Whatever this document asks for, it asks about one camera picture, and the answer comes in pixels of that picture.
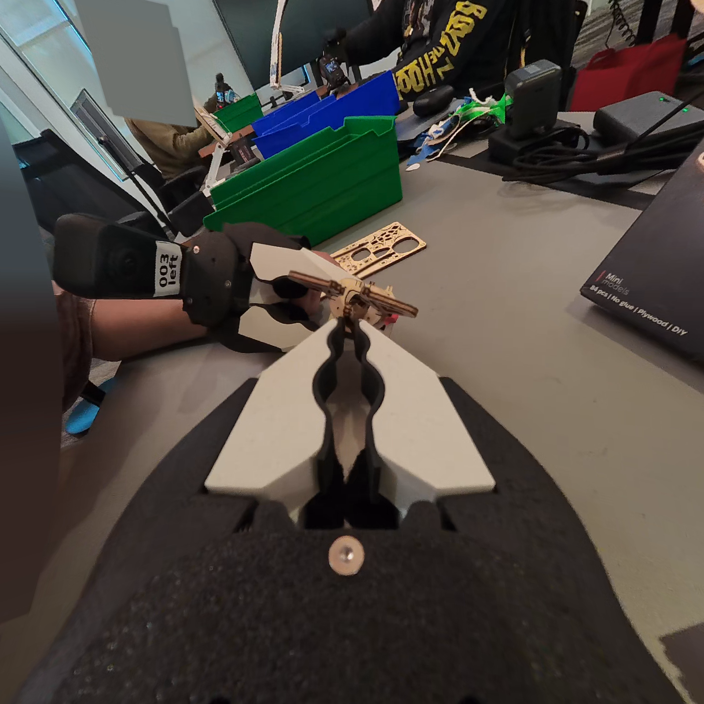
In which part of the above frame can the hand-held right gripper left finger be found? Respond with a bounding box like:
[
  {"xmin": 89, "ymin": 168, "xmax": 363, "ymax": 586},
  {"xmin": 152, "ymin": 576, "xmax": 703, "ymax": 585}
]
[{"xmin": 205, "ymin": 318, "xmax": 348, "ymax": 523}]

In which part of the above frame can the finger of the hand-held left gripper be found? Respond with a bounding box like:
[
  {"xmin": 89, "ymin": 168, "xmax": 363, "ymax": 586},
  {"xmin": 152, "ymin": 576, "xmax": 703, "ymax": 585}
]
[
  {"xmin": 238, "ymin": 302, "xmax": 322, "ymax": 354},
  {"xmin": 250, "ymin": 242, "xmax": 344, "ymax": 304}
]

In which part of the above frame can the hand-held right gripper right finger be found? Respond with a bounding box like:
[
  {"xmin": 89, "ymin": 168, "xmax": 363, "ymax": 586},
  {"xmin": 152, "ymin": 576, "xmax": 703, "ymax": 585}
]
[{"xmin": 348, "ymin": 320, "xmax": 497, "ymax": 520}]

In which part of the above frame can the wooden biplane model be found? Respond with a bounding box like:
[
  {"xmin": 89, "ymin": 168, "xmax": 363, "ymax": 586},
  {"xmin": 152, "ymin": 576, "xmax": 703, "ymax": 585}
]
[{"xmin": 287, "ymin": 269, "xmax": 420, "ymax": 332}]

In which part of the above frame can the person's left forearm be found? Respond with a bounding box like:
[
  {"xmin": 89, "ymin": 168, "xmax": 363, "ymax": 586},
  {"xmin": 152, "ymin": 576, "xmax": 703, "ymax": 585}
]
[{"xmin": 52, "ymin": 291, "xmax": 237, "ymax": 364}]

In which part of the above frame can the wooden laser-cut parts sheet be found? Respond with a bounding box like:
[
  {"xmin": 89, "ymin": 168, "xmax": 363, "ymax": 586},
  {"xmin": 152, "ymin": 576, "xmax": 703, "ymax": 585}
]
[{"xmin": 329, "ymin": 221, "xmax": 428, "ymax": 279}]

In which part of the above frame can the black model kit box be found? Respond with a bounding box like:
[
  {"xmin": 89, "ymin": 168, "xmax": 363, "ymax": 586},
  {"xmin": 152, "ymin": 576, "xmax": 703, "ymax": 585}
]
[{"xmin": 580, "ymin": 137, "xmax": 704, "ymax": 354}]

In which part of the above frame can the person's left hand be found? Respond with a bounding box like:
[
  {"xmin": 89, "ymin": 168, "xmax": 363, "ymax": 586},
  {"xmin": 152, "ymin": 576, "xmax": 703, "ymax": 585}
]
[{"xmin": 301, "ymin": 286, "xmax": 331, "ymax": 325}]

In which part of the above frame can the large green plastic bin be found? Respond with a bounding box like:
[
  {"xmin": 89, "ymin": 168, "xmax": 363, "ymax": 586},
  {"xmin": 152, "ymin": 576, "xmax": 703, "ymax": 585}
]
[{"xmin": 202, "ymin": 115, "xmax": 404, "ymax": 249}]

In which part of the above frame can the black office chair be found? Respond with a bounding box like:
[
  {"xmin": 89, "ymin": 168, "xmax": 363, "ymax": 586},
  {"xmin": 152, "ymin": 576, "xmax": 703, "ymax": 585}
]
[{"xmin": 12, "ymin": 129, "xmax": 212, "ymax": 238}]

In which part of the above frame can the small green plastic bin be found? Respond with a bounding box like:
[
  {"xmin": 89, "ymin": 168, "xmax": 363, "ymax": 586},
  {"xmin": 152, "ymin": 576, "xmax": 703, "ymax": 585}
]
[{"xmin": 211, "ymin": 92, "xmax": 265, "ymax": 134}]

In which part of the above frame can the blue plastic bin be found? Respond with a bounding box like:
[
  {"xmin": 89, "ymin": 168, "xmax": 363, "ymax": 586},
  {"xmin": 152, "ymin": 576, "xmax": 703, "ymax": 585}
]
[{"xmin": 251, "ymin": 70, "xmax": 401, "ymax": 161}]

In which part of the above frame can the pile of tape scraps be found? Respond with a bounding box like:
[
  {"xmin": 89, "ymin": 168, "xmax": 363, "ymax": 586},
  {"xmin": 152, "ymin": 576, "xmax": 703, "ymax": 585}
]
[{"xmin": 406, "ymin": 87, "xmax": 523, "ymax": 172}]

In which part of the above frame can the black oval case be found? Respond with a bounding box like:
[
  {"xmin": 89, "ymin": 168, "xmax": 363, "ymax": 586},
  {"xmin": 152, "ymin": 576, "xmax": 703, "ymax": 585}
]
[{"xmin": 412, "ymin": 85, "xmax": 455, "ymax": 117}]

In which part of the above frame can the dark computer monitor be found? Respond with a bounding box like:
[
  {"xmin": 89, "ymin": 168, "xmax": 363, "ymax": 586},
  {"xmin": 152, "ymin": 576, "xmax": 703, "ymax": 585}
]
[{"xmin": 212, "ymin": 0, "xmax": 376, "ymax": 93}]

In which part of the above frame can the black desk mat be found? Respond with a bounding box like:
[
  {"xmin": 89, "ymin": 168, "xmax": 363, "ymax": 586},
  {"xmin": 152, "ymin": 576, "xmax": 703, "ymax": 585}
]
[{"xmin": 440, "ymin": 144, "xmax": 669, "ymax": 212}]

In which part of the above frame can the black power adapter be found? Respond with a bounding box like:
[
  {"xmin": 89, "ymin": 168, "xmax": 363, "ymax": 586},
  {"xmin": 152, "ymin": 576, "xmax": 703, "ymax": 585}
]
[{"xmin": 593, "ymin": 91, "xmax": 704, "ymax": 148}]

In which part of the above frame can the red fabric bag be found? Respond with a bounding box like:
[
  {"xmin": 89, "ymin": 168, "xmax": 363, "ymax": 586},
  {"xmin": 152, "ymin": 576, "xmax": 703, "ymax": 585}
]
[{"xmin": 569, "ymin": 32, "xmax": 689, "ymax": 114}]

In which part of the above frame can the black cable bundle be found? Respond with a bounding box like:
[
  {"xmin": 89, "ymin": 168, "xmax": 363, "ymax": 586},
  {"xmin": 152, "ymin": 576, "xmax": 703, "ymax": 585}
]
[{"xmin": 502, "ymin": 129, "xmax": 677, "ymax": 183}]

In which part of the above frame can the black camera on dock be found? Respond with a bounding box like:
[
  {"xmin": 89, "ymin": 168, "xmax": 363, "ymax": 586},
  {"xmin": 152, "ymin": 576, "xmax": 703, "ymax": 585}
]
[{"xmin": 488, "ymin": 59, "xmax": 579, "ymax": 166}]

